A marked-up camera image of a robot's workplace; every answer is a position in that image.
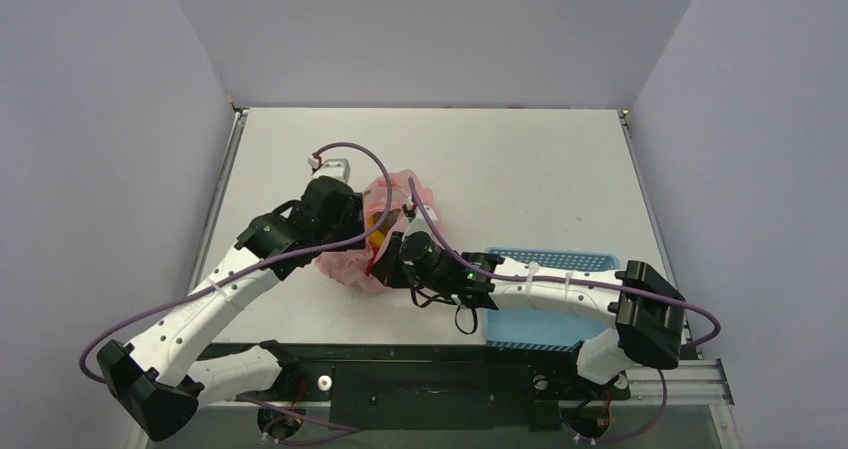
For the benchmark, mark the blue plastic basket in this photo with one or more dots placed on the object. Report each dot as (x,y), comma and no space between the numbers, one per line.
(524,328)

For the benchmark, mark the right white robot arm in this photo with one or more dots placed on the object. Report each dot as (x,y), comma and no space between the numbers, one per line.
(642,311)

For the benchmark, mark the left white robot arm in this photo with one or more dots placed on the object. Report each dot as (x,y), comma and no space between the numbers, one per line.
(158,377)

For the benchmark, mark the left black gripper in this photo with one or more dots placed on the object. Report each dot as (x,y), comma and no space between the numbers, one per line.
(352,220)

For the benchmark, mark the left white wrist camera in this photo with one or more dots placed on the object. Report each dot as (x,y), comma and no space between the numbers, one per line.
(334,168)

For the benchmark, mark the pink plastic bag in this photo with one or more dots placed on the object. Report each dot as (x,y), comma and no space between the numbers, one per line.
(352,268)

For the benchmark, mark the orange fake fruit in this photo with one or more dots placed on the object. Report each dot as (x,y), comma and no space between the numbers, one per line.
(383,230)

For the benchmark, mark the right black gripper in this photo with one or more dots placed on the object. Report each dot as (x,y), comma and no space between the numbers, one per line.
(385,266)

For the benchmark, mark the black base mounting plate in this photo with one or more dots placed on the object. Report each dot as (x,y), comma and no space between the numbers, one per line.
(434,387)

